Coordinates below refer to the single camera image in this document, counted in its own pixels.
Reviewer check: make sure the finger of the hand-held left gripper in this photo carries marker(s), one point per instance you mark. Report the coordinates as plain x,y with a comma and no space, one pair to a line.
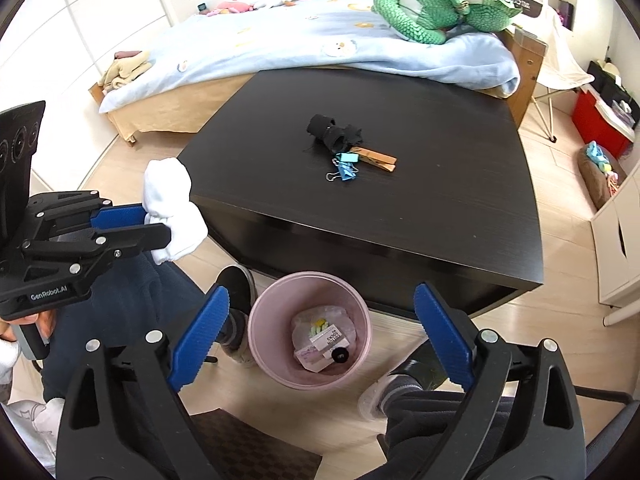
120,216
140,237

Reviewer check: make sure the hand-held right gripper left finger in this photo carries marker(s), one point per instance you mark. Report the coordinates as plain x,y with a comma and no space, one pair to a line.
200,340

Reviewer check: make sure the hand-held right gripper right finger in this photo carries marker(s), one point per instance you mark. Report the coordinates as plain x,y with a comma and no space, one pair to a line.
442,330

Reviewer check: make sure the white sock ball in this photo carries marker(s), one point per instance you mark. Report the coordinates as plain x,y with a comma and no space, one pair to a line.
175,210

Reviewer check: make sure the pink trash bin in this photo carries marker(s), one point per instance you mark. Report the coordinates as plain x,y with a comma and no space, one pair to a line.
270,330

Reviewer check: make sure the black round cap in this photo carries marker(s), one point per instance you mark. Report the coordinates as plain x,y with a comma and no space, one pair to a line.
339,355

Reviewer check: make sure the lilac cartoon paper box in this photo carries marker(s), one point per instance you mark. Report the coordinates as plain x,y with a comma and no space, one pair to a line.
310,358

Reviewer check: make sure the wooden clothespin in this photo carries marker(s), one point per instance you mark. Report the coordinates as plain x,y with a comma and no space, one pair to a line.
377,159

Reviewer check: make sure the blue binder clip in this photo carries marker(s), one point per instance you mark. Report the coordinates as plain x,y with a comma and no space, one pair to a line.
347,172

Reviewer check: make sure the teal binder clip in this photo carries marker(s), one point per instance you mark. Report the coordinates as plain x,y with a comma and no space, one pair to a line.
347,158

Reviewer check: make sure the black cloth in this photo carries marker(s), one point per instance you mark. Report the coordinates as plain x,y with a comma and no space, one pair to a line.
332,132

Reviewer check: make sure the person's left forearm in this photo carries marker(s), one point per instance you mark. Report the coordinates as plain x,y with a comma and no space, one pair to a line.
7,362

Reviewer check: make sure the person's left hand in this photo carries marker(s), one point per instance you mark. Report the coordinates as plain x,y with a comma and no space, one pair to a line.
46,327

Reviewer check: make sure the black slipper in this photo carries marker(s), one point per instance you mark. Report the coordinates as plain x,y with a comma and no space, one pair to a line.
237,285
425,365

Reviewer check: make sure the person's left leg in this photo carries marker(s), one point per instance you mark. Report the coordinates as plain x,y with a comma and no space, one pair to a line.
125,310

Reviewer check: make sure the person's leg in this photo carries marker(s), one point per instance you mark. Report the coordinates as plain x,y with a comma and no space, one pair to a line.
125,310
425,435

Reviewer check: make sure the clear plastic bag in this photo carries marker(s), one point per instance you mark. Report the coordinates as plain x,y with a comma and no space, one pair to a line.
340,317

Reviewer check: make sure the person's right leg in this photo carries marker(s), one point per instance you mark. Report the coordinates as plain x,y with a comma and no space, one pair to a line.
425,435

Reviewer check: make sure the brown checkered seat cushion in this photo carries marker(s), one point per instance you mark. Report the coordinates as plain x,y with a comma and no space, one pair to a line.
250,442

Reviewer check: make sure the wooden bed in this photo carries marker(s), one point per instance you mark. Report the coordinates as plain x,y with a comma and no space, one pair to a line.
165,110

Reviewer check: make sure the beige folded clothes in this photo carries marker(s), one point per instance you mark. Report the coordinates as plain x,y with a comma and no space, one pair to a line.
125,71

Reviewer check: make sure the person's white sweatshirt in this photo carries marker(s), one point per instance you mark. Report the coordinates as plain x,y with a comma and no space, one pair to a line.
30,425

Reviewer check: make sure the white wardrobe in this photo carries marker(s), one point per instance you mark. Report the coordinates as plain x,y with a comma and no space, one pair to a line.
75,35

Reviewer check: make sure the white drawer unit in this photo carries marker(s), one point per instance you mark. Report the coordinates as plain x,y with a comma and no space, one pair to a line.
620,240

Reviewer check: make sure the black office chair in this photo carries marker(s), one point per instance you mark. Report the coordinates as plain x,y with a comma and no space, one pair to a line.
615,440

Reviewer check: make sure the brown pet bed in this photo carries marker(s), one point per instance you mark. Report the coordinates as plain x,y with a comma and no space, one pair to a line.
592,180

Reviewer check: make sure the blue pet toy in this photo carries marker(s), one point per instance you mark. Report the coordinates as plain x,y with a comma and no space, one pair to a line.
597,155

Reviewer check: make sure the pink plush toy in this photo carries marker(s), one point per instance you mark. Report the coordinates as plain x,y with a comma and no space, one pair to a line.
235,8

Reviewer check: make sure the light blue printed blanket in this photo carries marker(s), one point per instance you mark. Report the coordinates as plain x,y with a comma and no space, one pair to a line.
280,35

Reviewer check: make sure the red storage box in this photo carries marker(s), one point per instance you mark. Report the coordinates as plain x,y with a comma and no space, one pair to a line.
595,120

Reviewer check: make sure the white goose plush toy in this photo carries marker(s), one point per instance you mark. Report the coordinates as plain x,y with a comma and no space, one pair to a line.
272,4

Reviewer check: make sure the clear plastic container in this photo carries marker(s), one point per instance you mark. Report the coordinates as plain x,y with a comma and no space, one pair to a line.
625,111

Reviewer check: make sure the black fabric bag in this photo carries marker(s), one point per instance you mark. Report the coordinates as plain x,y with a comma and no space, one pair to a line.
605,87

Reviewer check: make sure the white fabric folding chair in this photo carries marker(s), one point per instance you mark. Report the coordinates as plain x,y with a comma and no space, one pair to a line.
562,60

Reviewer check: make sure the green dragon plush toy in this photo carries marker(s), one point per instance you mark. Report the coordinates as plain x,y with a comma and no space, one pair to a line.
430,15

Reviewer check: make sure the black printed bag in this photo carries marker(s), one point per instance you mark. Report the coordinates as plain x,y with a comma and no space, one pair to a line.
525,2

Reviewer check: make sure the purple box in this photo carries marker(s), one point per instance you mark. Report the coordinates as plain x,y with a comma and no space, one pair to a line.
567,14

